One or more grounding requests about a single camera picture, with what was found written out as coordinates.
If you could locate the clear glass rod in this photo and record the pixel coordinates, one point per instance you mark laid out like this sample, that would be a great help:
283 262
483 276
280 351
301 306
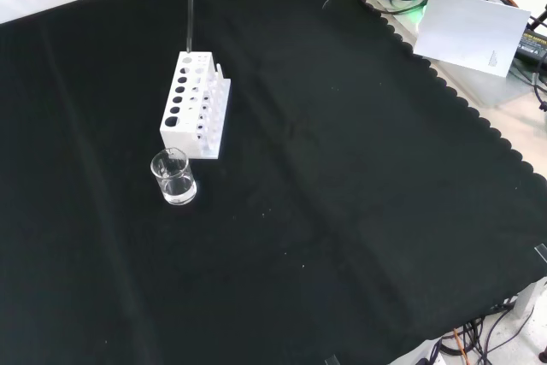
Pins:
190 10

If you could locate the white test tube rack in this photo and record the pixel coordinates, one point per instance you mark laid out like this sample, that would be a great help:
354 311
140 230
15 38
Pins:
179 134

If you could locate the small clear glass beaker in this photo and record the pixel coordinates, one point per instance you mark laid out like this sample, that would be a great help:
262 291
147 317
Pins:
176 195

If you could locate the black bench cloth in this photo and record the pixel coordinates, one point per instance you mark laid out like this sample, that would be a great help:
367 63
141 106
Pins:
299 168

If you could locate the black tripod leg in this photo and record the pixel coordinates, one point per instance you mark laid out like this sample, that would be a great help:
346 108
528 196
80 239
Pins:
539 18

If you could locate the black power adapter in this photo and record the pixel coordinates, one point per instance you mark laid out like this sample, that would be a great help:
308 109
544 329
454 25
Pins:
534 46

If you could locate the clear tape strip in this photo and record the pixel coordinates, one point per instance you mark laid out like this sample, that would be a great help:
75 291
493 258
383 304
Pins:
542 252
331 360

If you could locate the white table leg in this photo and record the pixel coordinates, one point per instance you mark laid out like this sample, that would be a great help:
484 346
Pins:
530 298

